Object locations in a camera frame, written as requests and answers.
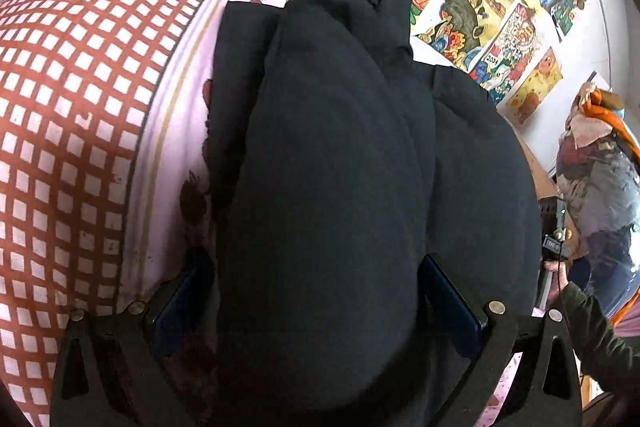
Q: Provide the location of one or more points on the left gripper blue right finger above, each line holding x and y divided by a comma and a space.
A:
457, 311

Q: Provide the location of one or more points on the black garment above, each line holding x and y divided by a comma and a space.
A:
337, 164

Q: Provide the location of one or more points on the red hair kid drawing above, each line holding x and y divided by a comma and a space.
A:
564, 12

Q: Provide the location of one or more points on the landscape whale drawing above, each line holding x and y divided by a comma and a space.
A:
460, 30

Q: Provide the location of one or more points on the wooden bed frame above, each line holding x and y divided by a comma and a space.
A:
544, 186

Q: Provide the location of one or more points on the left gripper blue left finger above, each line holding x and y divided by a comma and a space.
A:
167, 315

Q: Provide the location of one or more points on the city collage drawing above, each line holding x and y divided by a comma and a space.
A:
503, 64

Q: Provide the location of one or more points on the red white checkered pillow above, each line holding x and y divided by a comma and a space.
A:
77, 79

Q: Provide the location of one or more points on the plastic wrapped clothes bundle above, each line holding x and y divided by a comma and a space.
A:
597, 172

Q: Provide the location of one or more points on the yellow bear drawing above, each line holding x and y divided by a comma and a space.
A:
534, 89

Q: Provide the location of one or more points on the person right hand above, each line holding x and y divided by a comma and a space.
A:
559, 272

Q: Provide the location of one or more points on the pink apple print bedsheet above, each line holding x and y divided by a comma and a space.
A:
167, 206

